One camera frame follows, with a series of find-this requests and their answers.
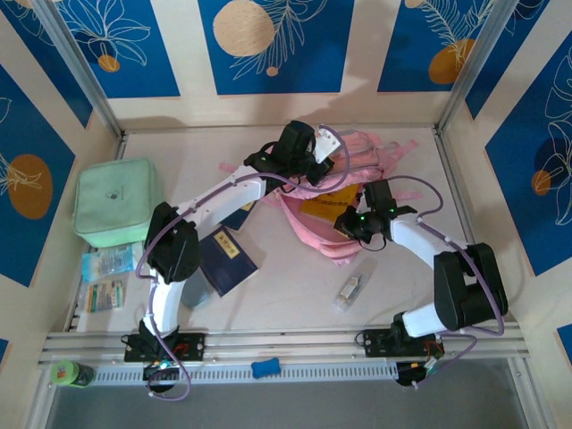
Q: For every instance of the green orange tissue packet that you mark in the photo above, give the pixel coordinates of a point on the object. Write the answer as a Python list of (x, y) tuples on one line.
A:
[(105, 297)]

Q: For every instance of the blue clip on rail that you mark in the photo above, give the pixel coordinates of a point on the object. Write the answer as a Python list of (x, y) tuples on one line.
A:
[(265, 368)]

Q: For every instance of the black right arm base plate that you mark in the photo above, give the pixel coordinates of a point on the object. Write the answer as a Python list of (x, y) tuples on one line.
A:
[(375, 344)]

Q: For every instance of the aluminium frame post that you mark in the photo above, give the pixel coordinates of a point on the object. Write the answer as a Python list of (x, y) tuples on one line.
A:
[(469, 67), (80, 67)]

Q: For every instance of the orange book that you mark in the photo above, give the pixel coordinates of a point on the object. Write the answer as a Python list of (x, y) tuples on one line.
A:
[(322, 205)]

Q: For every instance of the blue white wipes packet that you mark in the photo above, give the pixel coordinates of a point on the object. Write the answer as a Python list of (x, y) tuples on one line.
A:
[(107, 263)]

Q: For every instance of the dark blue book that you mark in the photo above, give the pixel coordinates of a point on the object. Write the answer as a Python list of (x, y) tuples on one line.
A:
[(239, 221), (232, 268)]

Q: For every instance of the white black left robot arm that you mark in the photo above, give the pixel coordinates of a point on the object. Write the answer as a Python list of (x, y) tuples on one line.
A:
[(223, 196)]

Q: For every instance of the pink student backpack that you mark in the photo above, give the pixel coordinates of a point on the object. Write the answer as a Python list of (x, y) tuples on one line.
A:
[(326, 246)]

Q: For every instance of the mint green square zip case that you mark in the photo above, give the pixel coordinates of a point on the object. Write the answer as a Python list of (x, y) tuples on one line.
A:
[(116, 196)]

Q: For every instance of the aluminium mounting rail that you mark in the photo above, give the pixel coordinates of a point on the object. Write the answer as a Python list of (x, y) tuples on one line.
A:
[(286, 344)]

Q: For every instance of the green capped dark bottle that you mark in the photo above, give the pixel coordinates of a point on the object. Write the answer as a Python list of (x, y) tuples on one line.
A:
[(67, 374)]

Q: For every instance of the clear plastic pen tube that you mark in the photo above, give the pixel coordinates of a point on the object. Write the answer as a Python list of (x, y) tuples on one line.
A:
[(353, 286)]

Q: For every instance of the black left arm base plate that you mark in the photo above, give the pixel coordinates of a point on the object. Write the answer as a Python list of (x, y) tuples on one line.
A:
[(196, 346)]

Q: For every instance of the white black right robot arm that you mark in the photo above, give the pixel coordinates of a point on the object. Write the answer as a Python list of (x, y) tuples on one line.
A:
[(415, 237)]

